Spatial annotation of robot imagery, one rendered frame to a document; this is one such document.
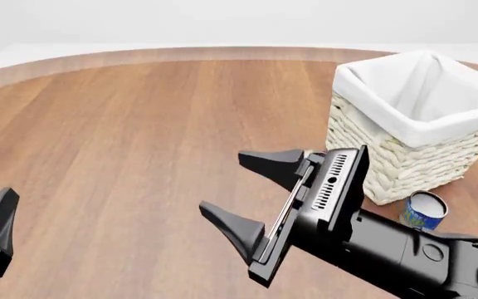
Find cream woven basket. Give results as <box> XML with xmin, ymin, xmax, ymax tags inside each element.
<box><xmin>324</xmin><ymin>49</ymin><xmax>478</xmax><ymax>207</ymax></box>

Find white cloth basket liner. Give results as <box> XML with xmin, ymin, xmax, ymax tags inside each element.
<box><xmin>333</xmin><ymin>49</ymin><xmax>478</xmax><ymax>149</ymax></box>

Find blue printed tin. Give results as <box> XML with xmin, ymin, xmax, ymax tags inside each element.
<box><xmin>399</xmin><ymin>189</ymin><xmax>450</xmax><ymax>232</ymax></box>

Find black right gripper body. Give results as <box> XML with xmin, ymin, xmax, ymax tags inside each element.
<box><xmin>247</xmin><ymin>149</ymin><xmax>328</xmax><ymax>289</ymax></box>

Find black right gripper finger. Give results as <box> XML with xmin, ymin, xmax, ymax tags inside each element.
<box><xmin>198</xmin><ymin>200</ymin><xmax>266</xmax><ymax>267</ymax></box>
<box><xmin>237</xmin><ymin>149</ymin><xmax>307</xmax><ymax>192</ymax></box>

